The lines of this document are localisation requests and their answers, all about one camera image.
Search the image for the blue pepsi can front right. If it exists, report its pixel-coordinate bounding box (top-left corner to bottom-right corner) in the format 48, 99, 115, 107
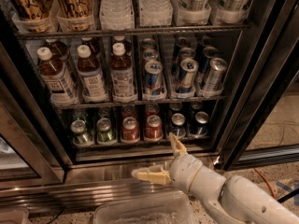
190, 111, 209, 137

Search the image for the red bull can front left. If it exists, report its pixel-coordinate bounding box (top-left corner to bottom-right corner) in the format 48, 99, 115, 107
142, 61, 166, 100

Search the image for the green soda can front left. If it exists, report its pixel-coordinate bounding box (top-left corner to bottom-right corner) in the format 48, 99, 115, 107
70, 119, 93, 147

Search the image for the red coke can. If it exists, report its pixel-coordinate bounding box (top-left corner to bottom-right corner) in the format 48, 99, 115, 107
121, 117, 140, 143
145, 115, 163, 140

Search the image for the tea bottle front right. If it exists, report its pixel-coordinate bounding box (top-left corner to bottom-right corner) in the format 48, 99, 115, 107
110, 43, 136, 103

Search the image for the white green can right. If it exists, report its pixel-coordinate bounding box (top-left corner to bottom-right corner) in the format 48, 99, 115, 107
208, 0, 250, 25

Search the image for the green soda can front right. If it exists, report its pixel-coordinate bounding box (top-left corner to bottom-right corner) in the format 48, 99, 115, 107
96, 118, 117, 145

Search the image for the la croix can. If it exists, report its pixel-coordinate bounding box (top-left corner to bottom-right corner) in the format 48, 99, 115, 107
57, 0, 95, 32
10, 0, 54, 33

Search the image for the red bull can front middle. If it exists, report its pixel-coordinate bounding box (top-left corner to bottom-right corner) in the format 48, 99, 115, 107
171, 58, 198, 98

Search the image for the glass fridge door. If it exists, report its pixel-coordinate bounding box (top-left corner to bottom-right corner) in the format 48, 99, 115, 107
213, 0, 299, 171

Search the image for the black stand leg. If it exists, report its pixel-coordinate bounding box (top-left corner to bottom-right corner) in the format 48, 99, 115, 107
278, 188, 299, 203

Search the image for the tea bottle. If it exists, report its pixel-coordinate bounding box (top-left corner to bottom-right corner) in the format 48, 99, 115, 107
110, 43, 136, 103
37, 47, 78, 105
77, 45, 108, 103

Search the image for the water bottle right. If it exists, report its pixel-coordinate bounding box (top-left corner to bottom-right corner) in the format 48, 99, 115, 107
138, 0, 173, 27

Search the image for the white green can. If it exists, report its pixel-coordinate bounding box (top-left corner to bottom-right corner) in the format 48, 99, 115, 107
171, 0, 211, 26
208, 0, 250, 25

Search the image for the blue pepsi can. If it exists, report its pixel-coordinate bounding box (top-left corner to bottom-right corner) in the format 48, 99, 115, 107
190, 111, 209, 137
167, 113, 186, 138

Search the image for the silver red bull can right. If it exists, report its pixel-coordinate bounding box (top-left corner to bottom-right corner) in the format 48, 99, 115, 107
199, 57, 227, 97

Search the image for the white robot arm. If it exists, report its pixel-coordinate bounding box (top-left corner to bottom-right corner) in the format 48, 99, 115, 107
132, 133, 299, 224

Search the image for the la croix can left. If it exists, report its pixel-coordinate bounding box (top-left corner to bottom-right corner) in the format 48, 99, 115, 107
10, 0, 54, 33

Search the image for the tea bottle front middle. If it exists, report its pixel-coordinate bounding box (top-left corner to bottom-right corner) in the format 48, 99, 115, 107
77, 45, 108, 103

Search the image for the water bottle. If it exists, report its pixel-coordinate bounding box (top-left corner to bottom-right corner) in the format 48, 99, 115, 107
100, 0, 135, 31
138, 0, 173, 27

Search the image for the la croix can right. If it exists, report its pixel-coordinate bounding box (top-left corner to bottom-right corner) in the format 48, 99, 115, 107
57, 0, 95, 32

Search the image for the water bottle left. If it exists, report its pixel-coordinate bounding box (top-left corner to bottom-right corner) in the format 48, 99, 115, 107
100, 0, 135, 31

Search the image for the clear plastic bin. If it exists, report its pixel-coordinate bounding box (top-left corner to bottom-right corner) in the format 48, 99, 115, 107
93, 191, 195, 224

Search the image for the orange cable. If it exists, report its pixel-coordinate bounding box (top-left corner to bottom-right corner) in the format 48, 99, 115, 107
253, 167, 278, 201

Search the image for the blue pepsi can front left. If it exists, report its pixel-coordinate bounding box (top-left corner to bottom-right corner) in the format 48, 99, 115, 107
167, 113, 186, 138

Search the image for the green soda can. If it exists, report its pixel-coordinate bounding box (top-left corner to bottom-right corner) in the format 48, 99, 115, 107
96, 118, 117, 145
70, 119, 93, 147

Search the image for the stainless steel fridge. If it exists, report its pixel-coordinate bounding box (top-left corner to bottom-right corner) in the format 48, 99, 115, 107
0, 0, 298, 213

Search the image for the tea bottle front left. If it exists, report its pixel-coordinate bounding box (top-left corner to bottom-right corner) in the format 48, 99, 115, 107
37, 47, 78, 105

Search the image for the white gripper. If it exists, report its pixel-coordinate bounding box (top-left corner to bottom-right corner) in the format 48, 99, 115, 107
131, 133, 226, 200

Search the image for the white green can left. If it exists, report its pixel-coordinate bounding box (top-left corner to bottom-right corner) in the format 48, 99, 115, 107
171, 0, 211, 26

